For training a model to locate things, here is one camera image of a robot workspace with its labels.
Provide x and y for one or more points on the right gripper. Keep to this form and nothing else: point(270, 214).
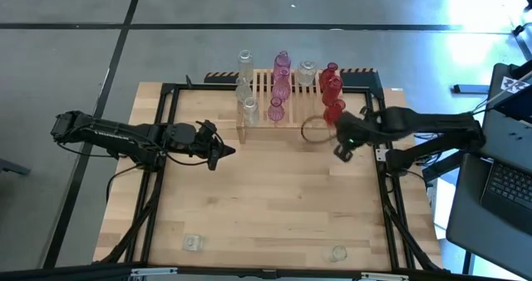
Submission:
point(353, 131)

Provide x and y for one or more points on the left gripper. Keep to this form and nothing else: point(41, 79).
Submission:
point(208, 141)

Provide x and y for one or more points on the red round glass vase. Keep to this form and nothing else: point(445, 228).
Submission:
point(333, 114)

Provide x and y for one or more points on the red ribbed bottle vase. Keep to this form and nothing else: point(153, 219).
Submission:
point(332, 93)

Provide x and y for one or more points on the clear bulb glass vase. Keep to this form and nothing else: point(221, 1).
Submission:
point(243, 92)
point(250, 114)

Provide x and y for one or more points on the wooden slatted shelf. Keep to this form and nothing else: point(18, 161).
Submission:
point(297, 106)

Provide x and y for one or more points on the clear wide round vase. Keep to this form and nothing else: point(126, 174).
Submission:
point(306, 74)

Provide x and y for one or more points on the pink flared-neck glass vase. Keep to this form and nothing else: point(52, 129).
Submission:
point(282, 89)

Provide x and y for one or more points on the clear textured bottle vase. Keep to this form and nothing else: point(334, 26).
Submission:
point(245, 67)

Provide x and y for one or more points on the pink ribbed bottle vase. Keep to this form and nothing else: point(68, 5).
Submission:
point(282, 62)

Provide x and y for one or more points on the clear short glass vase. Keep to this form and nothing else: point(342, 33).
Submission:
point(338, 253)

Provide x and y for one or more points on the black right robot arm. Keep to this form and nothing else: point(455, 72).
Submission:
point(436, 125)

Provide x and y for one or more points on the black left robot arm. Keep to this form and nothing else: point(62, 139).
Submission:
point(116, 133)

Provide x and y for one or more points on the black desk leg bar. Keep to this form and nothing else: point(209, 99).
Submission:
point(451, 163)

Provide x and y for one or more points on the white fiducial marker tag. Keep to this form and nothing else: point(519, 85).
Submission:
point(510, 84)

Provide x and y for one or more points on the grey laptop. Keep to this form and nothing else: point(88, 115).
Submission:
point(509, 185)

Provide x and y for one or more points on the grey desk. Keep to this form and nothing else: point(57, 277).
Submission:
point(478, 239)

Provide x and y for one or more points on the dark monitor with marker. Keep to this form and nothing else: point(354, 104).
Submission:
point(519, 106)

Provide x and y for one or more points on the grey floor foot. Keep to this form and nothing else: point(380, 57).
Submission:
point(12, 166)

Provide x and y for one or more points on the white arm base bracket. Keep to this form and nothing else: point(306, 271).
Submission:
point(381, 155)

